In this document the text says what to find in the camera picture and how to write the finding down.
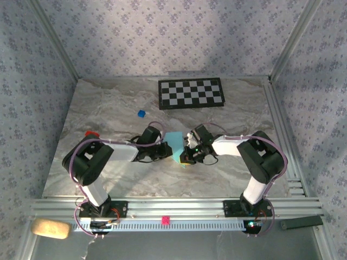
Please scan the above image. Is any light blue cloth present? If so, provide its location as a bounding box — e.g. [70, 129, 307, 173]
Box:
[164, 131, 188, 170]

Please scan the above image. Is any wide aluminium mounting rail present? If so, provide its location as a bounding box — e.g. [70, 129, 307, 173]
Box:
[29, 197, 325, 219]

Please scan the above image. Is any aluminium frame post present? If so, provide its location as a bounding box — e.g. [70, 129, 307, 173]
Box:
[269, 0, 325, 83]

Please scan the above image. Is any black and white checkerboard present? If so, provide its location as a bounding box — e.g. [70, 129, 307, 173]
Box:
[158, 77, 226, 111]

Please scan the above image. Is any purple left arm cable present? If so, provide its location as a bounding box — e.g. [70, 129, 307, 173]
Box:
[69, 121, 166, 239]

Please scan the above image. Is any slotted aluminium table rail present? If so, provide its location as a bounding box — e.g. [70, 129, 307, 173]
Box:
[261, 82, 310, 198]

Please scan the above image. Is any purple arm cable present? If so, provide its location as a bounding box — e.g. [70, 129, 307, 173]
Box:
[69, 121, 166, 239]
[205, 122, 288, 238]

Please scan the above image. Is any dark flat bar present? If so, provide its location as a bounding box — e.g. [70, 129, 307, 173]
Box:
[280, 216, 324, 231]

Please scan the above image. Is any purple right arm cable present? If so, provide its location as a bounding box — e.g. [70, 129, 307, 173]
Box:
[205, 122, 288, 238]

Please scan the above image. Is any white slotted cable duct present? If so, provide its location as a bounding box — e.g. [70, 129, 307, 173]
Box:
[72, 218, 246, 232]

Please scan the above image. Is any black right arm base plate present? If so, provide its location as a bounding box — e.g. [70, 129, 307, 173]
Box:
[222, 199, 273, 218]

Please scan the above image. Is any black controller board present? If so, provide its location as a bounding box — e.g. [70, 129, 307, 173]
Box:
[89, 220, 112, 236]
[242, 219, 263, 235]

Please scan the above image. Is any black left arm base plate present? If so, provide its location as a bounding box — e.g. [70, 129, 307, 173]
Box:
[78, 200, 128, 219]

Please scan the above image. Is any tan sponge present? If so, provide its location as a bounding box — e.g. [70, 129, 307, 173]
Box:
[30, 218, 72, 240]

